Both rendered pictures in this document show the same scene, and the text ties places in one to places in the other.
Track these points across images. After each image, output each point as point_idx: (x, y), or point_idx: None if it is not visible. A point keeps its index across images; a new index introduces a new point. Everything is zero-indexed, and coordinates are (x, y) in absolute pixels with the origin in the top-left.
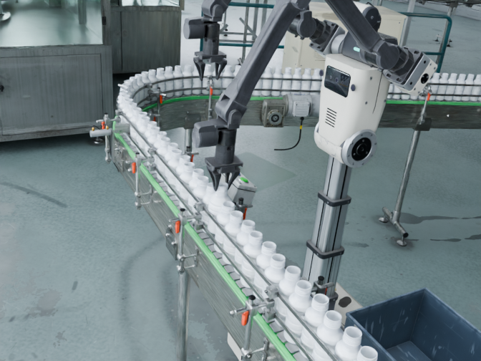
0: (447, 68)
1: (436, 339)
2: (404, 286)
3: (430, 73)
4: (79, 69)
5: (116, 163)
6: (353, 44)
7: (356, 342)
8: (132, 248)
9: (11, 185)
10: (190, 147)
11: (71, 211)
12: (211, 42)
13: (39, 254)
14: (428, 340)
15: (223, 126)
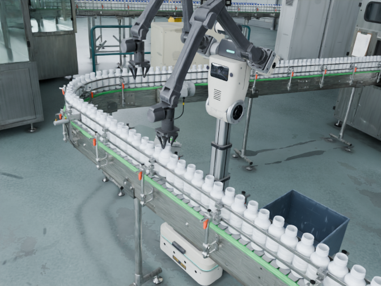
0: None
1: (303, 218)
2: (257, 194)
3: (276, 62)
4: (14, 80)
5: (70, 142)
6: (226, 47)
7: (282, 224)
8: (79, 198)
9: None
10: (128, 123)
11: (27, 181)
12: (140, 54)
13: (12, 214)
14: (297, 220)
15: (167, 106)
